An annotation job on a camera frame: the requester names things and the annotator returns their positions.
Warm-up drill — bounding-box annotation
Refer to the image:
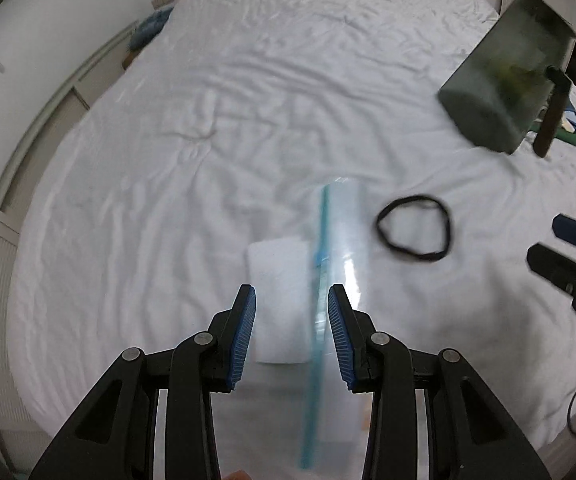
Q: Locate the blue crumpled cloth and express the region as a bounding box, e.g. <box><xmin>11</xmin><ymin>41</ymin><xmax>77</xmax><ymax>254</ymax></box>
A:
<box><xmin>128</xmin><ymin>7</ymin><xmax>173</xmax><ymax>52</ymax></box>

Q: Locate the white bed duvet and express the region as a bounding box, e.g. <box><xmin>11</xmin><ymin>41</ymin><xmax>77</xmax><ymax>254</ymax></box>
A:
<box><xmin>8</xmin><ymin>0</ymin><xmax>576</xmax><ymax>446</ymax></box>

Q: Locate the clear zip bag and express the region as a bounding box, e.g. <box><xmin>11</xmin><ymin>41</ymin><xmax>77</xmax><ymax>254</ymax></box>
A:
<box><xmin>298</xmin><ymin>177</ymin><xmax>373</xmax><ymax>471</ymax></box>

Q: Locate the black hair band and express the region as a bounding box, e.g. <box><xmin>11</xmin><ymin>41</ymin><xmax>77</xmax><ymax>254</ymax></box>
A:
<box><xmin>377</xmin><ymin>194</ymin><xmax>453</xmax><ymax>262</ymax></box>

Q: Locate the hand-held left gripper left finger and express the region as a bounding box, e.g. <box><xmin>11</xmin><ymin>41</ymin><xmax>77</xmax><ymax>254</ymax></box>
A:
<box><xmin>28</xmin><ymin>284</ymin><xmax>257</xmax><ymax>480</ymax></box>

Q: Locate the dark green jar with handle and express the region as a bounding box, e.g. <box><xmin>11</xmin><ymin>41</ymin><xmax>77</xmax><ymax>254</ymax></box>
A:
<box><xmin>439</xmin><ymin>0</ymin><xmax>576</xmax><ymax>158</ymax></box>

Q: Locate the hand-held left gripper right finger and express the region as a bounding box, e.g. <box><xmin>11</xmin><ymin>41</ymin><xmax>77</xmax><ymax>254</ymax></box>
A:
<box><xmin>328</xmin><ymin>284</ymin><xmax>551</xmax><ymax>480</ymax></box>

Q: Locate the white slatted cabinet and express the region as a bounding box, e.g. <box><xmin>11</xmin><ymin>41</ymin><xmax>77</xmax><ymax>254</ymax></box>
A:
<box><xmin>0</xmin><ymin>20</ymin><xmax>141</xmax><ymax>461</ymax></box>

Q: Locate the white cloth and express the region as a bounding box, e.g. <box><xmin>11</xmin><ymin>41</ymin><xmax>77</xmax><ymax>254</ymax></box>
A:
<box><xmin>246</xmin><ymin>239</ymin><xmax>319</xmax><ymax>365</ymax></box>

